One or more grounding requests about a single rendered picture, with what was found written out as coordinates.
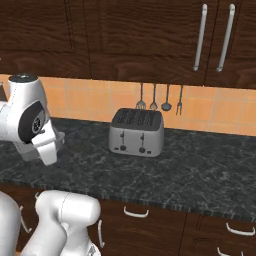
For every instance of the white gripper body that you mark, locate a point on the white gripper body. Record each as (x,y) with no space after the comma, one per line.
(47,146)

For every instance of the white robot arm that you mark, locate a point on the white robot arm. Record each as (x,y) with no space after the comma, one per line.
(63,213)

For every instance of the hanging metal meat fork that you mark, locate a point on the hanging metal meat fork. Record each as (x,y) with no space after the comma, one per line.
(179,108)

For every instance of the silver four-slot toaster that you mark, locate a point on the silver four-slot toaster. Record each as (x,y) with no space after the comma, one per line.
(136,140)

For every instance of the hanging metal whisk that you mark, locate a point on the hanging metal whisk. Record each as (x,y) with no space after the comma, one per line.
(140,104)

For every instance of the hanging metal slotted spoon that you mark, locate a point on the hanging metal slotted spoon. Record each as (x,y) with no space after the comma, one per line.
(153,105)

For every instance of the hanging metal ladle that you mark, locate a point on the hanging metal ladle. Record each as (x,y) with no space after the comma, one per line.
(166,106)

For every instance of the dark wood drawer front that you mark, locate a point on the dark wood drawer front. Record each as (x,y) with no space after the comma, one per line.
(213,236)
(143,233)

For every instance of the dark wood wall cupboard door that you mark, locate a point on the dark wood wall cupboard door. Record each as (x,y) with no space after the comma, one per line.
(40,30)
(241,43)
(143,36)

